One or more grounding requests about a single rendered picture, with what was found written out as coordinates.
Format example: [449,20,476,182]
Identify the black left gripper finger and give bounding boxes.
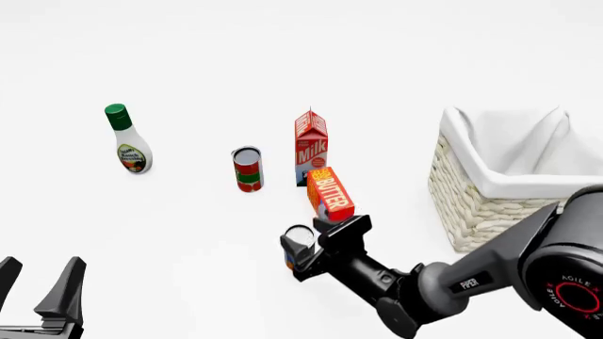
[0,256,24,313]
[33,256,88,327]

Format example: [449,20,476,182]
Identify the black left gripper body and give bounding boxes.
[0,316,85,339]

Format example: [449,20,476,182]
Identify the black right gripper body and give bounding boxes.
[292,214,373,283]

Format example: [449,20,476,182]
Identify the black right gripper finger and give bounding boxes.
[312,215,338,234]
[280,234,317,271]

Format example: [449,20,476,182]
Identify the alphabet soup can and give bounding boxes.
[284,223,317,271]

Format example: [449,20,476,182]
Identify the white wicker basket cloth lined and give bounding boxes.
[427,105,603,254]

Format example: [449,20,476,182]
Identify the red butter box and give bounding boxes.
[305,166,356,223]

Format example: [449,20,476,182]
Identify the red and white milk carton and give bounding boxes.
[294,105,330,188]

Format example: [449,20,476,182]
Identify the tomato sauce can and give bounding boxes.
[230,144,266,194]

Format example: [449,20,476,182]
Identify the ranch dressing bottle green cap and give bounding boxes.
[104,103,154,175]

